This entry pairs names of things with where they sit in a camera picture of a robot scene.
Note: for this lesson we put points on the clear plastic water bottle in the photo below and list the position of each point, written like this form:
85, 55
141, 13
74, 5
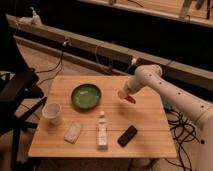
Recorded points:
102, 136

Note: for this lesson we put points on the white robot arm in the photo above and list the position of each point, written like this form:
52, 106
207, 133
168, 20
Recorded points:
199, 111

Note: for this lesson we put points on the black office chair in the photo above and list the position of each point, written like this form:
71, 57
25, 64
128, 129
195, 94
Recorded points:
20, 83

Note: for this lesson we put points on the white plastic cup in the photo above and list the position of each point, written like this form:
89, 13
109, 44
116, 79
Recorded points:
52, 113

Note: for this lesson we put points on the white spray bottle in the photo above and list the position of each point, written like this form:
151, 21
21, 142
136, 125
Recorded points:
33, 20

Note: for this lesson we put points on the red pepper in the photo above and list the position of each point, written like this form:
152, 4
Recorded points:
130, 99

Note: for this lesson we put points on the black smartphone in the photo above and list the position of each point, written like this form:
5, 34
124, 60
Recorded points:
127, 136

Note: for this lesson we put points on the long grey rail beam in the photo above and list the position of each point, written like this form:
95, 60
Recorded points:
175, 70

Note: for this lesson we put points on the green ceramic bowl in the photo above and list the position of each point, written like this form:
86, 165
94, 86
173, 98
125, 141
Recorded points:
86, 96

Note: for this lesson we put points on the wooden table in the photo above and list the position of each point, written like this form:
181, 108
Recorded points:
113, 129

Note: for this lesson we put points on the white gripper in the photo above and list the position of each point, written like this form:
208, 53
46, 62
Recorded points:
130, 87

